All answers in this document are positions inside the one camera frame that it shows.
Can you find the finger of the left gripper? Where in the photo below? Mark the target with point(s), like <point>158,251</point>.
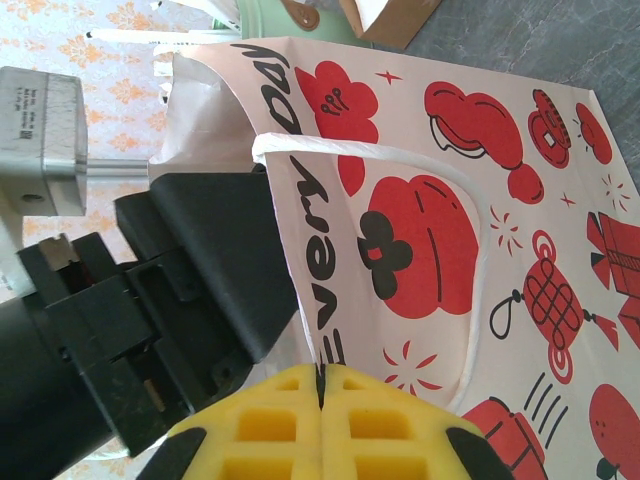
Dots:
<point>215,240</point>

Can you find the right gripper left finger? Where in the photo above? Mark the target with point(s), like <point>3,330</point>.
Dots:
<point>260,430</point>

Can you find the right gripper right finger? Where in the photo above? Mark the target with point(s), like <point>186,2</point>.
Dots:
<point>390,430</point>

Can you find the white red paper bag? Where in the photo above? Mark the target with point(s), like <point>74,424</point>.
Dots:
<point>425,240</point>

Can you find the paper wrapped straw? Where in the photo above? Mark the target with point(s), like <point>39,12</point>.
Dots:
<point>222,11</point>
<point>200,52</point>
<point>160,36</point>

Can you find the green cylindrical straw holder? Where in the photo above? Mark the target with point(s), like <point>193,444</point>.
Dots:
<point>265,20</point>

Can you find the stack of white napkins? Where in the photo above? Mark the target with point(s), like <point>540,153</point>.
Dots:
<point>370,12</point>

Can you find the brown napkin tray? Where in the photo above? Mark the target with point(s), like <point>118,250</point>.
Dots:
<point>400,25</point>

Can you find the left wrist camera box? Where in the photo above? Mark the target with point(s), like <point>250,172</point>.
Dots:
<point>45,130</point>

